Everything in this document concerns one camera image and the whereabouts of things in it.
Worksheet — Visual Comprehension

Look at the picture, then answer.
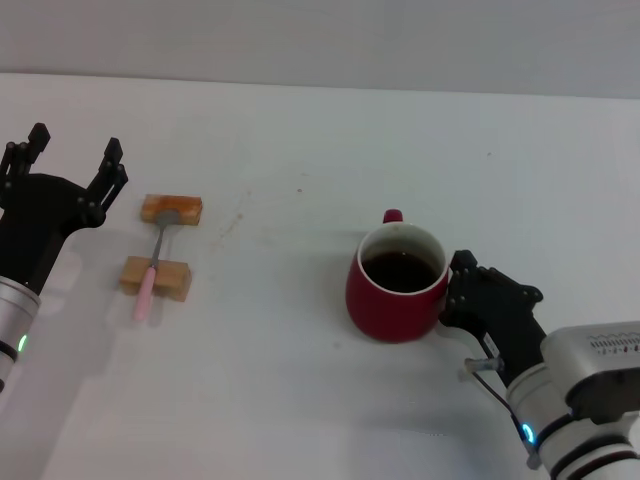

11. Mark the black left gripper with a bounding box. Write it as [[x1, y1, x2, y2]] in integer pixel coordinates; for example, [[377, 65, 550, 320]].
[[0, 123, 129, 296]]

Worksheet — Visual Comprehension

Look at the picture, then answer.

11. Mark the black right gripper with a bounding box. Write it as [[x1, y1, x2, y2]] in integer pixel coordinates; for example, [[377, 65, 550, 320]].
[[438, 249, 547, 390]]

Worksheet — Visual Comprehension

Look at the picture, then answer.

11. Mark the red cup with coffee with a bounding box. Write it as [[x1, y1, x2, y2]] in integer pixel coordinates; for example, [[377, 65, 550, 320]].
[[345, 208, 450, 345]]

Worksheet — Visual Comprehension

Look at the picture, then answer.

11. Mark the pink handled metal spoon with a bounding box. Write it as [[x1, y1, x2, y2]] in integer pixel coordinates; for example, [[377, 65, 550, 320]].
[[132, 209, 182, 322]]

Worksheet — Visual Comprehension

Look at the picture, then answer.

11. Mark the orange stained wooden block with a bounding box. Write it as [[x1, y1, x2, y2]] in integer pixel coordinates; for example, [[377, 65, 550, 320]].
[[141, 193, 205, 227]]

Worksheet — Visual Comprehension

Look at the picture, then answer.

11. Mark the plain notched wooden block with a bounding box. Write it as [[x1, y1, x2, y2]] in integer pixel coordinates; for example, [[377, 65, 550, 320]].
[[118, 255, 194, 303]]

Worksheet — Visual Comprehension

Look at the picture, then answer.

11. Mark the thin cable with clear plug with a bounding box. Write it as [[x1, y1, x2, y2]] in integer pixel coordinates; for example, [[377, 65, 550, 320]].
[[459, 356, 541, 471]]

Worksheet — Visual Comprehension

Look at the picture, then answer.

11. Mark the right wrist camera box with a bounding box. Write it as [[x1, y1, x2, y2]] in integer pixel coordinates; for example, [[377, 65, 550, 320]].
[[542, 322, 640, 392]]

